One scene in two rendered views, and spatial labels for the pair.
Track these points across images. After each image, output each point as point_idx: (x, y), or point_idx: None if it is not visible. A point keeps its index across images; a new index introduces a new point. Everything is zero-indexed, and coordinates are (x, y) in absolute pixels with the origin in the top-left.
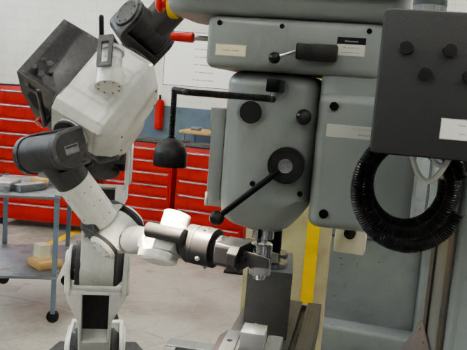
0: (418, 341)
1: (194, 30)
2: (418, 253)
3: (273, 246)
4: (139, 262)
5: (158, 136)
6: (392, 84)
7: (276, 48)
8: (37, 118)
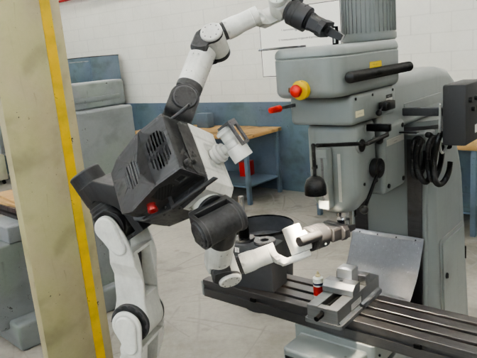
0: (368, 236)
1: None
2: None
3: (248, 233)
4: None
5: None
6: (468, 115)
7: (371, 106)
8: (152, 206)
